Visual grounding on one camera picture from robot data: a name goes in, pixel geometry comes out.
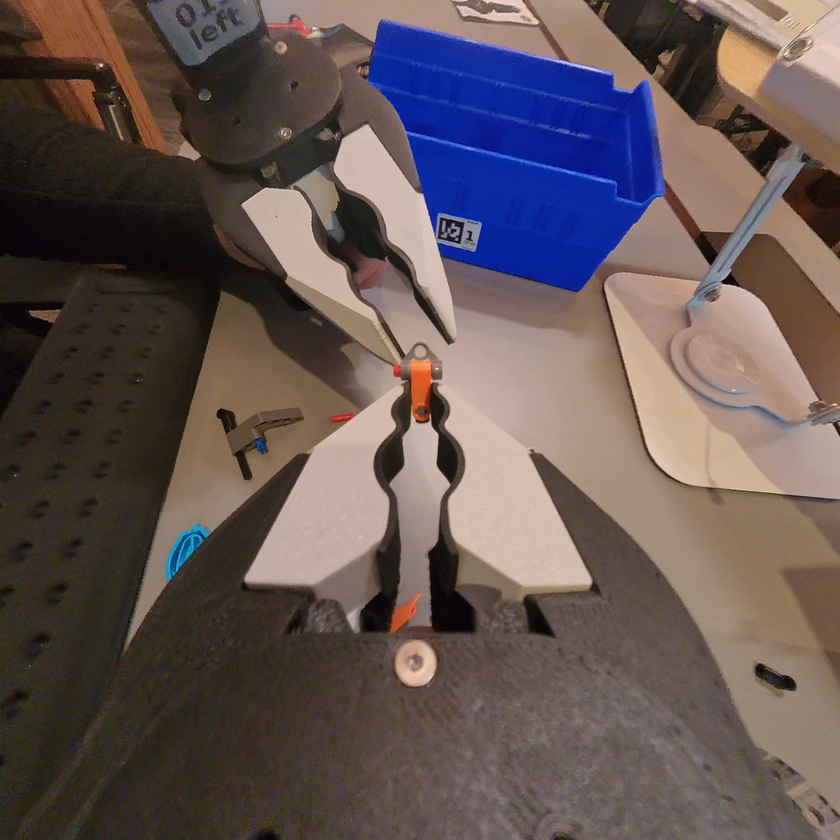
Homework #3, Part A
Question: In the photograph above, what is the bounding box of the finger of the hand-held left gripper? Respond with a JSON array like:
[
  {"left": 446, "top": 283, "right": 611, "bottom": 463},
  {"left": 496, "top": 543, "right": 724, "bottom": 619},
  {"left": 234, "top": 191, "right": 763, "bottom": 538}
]
[
  {"left": 197, "top": 165, "right": 404, "bottom": 364},
  {"left": 333, "top": 84, "right": 459, "bottom": 347}
]

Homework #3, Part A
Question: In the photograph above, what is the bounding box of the white book stand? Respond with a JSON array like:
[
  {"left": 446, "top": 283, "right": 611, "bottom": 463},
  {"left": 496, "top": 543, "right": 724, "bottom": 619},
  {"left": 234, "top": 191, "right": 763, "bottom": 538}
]
[{"left": 602, "top": 0, "right": 840, "bottom": 501}]

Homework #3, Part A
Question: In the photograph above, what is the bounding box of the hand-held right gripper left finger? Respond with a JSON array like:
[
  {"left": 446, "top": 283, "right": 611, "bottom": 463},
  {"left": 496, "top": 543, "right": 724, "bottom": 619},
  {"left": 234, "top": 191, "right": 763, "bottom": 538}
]
[{"left": 243, "top": 385, "right": 410, "bottom": 634}]

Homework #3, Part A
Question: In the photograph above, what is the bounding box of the black chair armrest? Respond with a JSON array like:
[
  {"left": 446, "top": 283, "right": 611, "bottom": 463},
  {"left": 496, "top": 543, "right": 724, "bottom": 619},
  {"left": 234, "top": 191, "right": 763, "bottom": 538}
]
[{"left": 0, "top": 56, "right": 142, "bottom": 142}]

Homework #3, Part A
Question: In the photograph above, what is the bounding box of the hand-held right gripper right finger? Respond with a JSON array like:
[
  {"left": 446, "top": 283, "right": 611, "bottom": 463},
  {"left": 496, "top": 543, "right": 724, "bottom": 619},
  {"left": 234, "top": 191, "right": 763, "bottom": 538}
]
[{"left": 428, "top": 386, "right": 595, "bottom": 634}]

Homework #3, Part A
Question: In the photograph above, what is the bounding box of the blue plastic bin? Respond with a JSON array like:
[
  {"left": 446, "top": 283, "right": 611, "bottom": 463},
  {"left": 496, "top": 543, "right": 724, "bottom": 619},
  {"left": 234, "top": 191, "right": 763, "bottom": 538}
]
[{"left": 367, "top": 20, "right": 665, "bottom": 293}]

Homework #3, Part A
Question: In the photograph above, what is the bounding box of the printed leaflet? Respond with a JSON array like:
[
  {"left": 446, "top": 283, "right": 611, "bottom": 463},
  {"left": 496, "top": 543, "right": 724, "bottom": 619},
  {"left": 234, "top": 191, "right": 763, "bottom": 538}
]
[{"left": 451, "top": 0, "right": 540, "bottom": 27}]

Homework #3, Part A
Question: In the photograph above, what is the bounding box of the light blue brick separator tool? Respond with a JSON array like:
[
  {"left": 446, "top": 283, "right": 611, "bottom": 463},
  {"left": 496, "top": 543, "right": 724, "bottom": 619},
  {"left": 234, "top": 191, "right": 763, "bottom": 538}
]
[{"left": 165, "top": 523, "right": 211, "bottom": 581}]

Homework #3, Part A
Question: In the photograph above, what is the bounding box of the small grey orange brick joint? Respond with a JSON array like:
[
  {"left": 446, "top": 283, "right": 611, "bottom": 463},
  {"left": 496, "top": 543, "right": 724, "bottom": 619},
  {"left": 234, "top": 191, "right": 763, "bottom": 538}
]
[{"left": 392, "top": 343, "right": 446, "bottom": 424}]

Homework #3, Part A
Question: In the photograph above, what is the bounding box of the black perforated pad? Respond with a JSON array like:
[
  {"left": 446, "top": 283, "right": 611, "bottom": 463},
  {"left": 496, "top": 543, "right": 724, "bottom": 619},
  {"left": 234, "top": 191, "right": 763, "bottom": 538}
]
[{"left": 0, "top": 269, "right": 221, "bottom": 788}]

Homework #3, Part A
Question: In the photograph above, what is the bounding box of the wooden pillar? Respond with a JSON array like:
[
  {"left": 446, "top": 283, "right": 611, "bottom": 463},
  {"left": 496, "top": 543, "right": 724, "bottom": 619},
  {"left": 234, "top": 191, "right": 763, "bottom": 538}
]
[{"left": 0, "top": 0, "right": 168, "bottom": 152}]

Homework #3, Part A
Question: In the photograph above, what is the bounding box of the person's left forearm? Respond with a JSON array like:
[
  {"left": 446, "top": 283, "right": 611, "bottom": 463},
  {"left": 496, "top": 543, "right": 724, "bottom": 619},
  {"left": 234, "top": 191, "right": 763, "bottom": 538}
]
[{"left": 0, "top": 105, "right": 227, "bottom": 263}]

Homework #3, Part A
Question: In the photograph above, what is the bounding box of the grey brick with black axle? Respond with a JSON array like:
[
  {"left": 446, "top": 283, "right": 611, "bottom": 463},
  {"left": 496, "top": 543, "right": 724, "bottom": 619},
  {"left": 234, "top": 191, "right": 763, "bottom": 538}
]
[{"left": 217, "top": 407, "right": 306, "bottom": 480}]

